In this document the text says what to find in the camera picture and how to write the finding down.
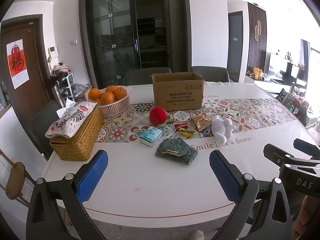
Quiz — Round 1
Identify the orange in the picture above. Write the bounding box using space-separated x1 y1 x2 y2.
88 88 101 101
105 85 118 93
113 87 127 101
100 91 115 106

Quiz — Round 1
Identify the white plush toy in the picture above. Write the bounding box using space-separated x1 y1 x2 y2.
211 115 236 145

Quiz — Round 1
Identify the person right hand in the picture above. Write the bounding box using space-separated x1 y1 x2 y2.
291 196 310 240

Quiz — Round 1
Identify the white shoe shelf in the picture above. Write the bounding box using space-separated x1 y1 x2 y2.
54 72 74 106

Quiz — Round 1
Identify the orange right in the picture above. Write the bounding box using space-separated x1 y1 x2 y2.
113 87 127 101

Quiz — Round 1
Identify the blue tissue pack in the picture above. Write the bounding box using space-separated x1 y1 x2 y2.
139 126 162 147

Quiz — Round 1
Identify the orange back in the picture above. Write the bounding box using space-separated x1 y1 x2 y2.
105 85 118 93

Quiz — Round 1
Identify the patterned table cloth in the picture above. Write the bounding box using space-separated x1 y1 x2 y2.
42 81 320 228

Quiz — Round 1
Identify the brown entrance door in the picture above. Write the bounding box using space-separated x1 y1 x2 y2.
1 15 54 126

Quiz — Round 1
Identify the red pompom toy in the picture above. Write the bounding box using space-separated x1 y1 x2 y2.
149 107 167 127

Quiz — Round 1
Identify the white intercom panel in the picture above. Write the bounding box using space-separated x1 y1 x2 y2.
48 46 59 59

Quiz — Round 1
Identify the gold biscuit packet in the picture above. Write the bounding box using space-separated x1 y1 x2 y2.
192 115 212 132

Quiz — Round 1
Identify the orange left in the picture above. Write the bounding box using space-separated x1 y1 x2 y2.
88 88 101 101

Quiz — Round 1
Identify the orange front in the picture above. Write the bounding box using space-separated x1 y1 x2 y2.
100 91 115 106

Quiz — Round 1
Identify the red fu poster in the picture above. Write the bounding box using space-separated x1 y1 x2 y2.
6 39 29 89

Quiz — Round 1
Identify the wooden stool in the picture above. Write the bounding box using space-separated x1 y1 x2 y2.
1 151 36 208

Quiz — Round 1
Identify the white fruit basket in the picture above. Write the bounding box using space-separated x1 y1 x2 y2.
99 86 130 118

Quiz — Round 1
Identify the dark chair left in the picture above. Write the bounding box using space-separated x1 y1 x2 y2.
125 67 171 86

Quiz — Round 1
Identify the red candy wrapper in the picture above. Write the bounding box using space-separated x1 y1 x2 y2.
172 122 189 132

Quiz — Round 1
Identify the dark glass cabinet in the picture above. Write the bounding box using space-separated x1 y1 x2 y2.
79 0 191 88

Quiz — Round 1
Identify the dark chair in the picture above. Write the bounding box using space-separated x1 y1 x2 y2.
125 67 171 86
191 66 230 83

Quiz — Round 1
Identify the brown cardboard box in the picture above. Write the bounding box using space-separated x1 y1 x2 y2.
152 72 204 111

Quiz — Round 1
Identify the yellow snack packet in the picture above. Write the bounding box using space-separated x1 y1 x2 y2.
178 128 196 138

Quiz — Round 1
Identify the grey side chair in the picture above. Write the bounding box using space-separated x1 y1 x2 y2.
27 101 61 160

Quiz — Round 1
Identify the dark chair right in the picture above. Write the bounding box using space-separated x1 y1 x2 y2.
191 66 230 83

